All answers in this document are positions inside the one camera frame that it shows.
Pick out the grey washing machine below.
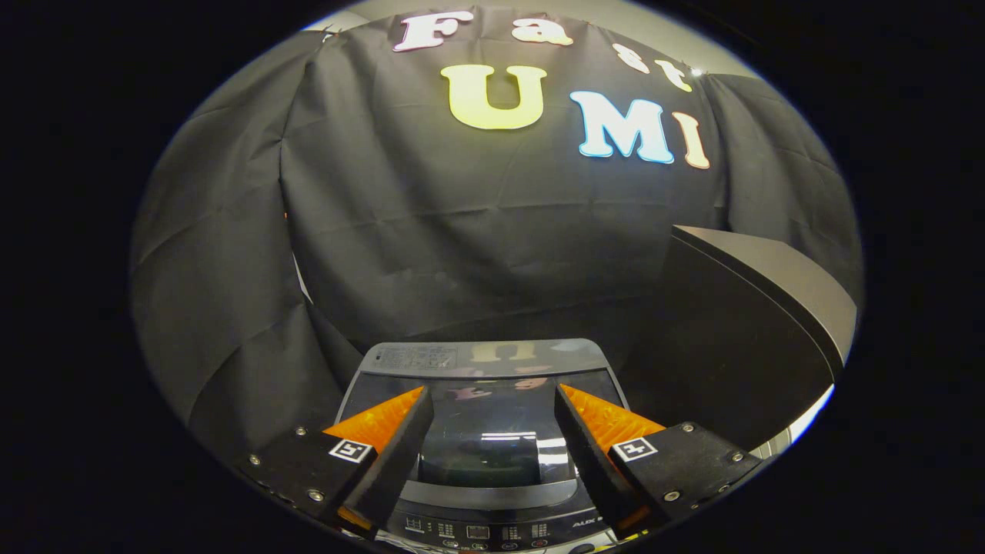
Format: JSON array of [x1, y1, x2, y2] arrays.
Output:
[[336, 339, 639, 553]]

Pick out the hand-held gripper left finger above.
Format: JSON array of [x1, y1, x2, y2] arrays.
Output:
[[235, 385, 436, 539]]

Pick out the beige cabinet with dark top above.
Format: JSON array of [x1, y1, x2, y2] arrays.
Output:
[[623, 225, 859, 451]]

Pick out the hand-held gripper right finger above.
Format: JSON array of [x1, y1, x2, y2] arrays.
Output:
[[554, 382, 766, 539]]

